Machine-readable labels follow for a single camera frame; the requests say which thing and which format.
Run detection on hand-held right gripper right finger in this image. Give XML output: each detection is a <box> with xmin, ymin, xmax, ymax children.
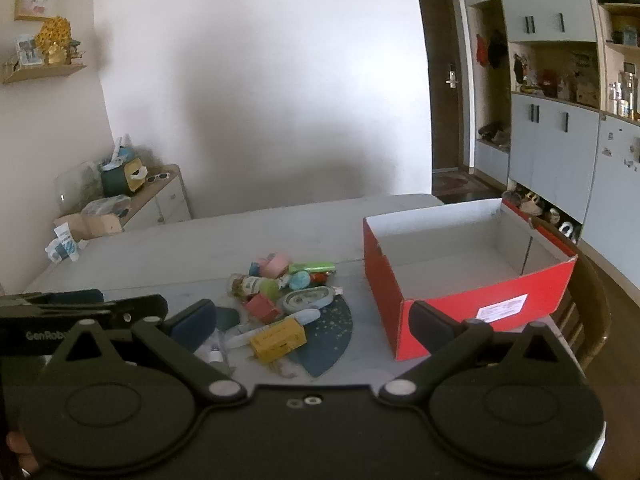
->
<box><xmin>380</xmin><ymin>302</ymin><xmax>583</xmax><ymax>407</ymax></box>

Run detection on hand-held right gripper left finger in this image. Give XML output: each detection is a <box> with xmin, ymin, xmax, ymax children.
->
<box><xmin>42</xmin><ymin>299</ymin><xmax>247</xmax><ymax>403</ymax></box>

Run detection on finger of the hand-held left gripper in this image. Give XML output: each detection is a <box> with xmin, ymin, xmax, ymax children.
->
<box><xmin>0</xmin><ymin>289</ymin><xmax>104</xmax><ymax>312</ymax></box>
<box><xmin>0</xmin><ymin>294</ymin><xmax>169</xmax><ymax>357</ymax></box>

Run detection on red cardboard box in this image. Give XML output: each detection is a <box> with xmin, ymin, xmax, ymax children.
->
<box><xmin>362</xmin><ymin>198</ymin><xmax>578</xmax><ymax>362</ymax></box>

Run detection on red binder clip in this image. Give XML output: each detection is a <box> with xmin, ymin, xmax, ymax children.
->
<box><xmin>244</xmin><ymin>293</ymin><xmax>282</xmax><ymax>324</ymax></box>

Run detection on glass bottle with green cap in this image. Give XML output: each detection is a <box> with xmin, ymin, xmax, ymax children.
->
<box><xmin>229</xmin><ymin>274</ymin><xmax>281</xmax><ymax>302</ymax></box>

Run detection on yellow small box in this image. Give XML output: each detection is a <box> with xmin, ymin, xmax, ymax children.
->
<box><xmin>249</xmin><ymin>319</ymin><xmax>307</xmax><ymax>364</ymax></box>

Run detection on pink cup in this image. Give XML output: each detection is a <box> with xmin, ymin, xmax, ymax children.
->
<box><xmin>250</xmin><ymin>252</ymin><xmax>292</xmax><ymax>279</ymax></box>

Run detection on white tube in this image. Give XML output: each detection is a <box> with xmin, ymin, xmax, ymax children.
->
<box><xmin>225</xmin><ymin>309</ymin><xmax>321</xmax><ymax>349</ymax></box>

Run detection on light blue oval case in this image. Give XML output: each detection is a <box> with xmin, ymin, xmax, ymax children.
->
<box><xmin>276</xmin><ymin>285</ymin><xmax>342</xmax><ymax>314</ymax></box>

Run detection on green plastic case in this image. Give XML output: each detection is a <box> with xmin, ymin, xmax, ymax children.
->
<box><xmin>289</xmin><ymin>259</ymin><xmax>336</xmax><ymax>274</ymax></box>

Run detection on white cosmetic tubes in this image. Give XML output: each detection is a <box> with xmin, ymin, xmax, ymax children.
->
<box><xmin>45</xmin><ymin>224</ymin><xmax>82</xmax><ymax>264</ymax></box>

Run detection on beige cardboard box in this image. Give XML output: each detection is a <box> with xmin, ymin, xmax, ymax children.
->
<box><xmin>54</xmin><ymin>212</ymin><xmax>124</xmax><ymax>242</ymax></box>

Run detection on clear plastic bag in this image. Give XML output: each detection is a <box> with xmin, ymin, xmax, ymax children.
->
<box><xmin>80</xmin><ymin>195</ymin><xmax>132</xmax><ymax>219</ymax></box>

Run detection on dark blue speckled placemat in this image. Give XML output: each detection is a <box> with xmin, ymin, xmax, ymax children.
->
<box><xmin>215</xmin><ymin>294</ymin><xmax>354</xmax><ymax>379</ymax></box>

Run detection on clear plastic container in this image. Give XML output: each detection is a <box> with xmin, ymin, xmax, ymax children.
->
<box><xmin>53</xmin><ymin>160</ymin><xmax>104</xmax><ymax>212</ymax></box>

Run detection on white wooden sideboard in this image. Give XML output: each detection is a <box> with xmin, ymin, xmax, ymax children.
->
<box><xmin>54</xmin><ymin>163</ymin><xmax>192</xmax><ymax>242</ymax></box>

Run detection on green tissue box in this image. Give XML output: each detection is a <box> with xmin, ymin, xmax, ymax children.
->
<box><xmin>100</xmin><ymin>146</ymin><xmax>147</xmax><ymax>196</ymax></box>

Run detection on dark patterned doormat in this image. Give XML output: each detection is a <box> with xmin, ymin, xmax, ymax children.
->
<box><xmin>432</xmin><ymin>172</ymin><xmax>485</xmax><ymax>197</ymax></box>

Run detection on wooden chair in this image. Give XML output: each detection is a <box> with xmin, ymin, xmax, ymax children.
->
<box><xmin>529</xmin><ymin>216</ymin><xmax>613</xmax><ymax>374</ymax></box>

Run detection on row of shoes under cabinet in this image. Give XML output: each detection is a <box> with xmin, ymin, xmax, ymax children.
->
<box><xmin>502</xmin><ymin>184</ymin><xmax>582</xmax><ymax>244</ymax></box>

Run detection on shoes in cabinet niche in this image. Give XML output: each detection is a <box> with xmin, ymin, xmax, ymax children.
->
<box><xmin>477</xmin><ymin>122</ymin><xmax>512</xmax><ymax>149</ymax></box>

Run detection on golden ornament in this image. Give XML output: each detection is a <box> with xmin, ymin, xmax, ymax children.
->
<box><xmin>34</xmin><ymin>16</ymin><xmax>72</xmax><ymax>66</ymax></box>

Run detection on black hat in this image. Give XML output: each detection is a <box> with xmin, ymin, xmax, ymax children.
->
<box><xmin>487</xmin><ymin>29</ymin><xmax>509</xmax><ymax>69</ymax></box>

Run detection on brown door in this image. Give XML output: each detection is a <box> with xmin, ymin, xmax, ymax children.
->
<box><xmin>416</xmin><ymin>0</ymin><xmax>474</xmax><ymax>177</ymax></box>

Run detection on white wall cabinet unit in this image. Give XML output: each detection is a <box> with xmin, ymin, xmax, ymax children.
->
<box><xmin>459</xmin><ymin>0</ymin><xmax>640</xmax><ymax>263</ymax></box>

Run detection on small photo frame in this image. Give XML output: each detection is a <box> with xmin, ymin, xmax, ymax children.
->
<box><xmin>15</xmin><ymin>34</ymin><xmax>42</xmax><ymax>67</ymax></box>

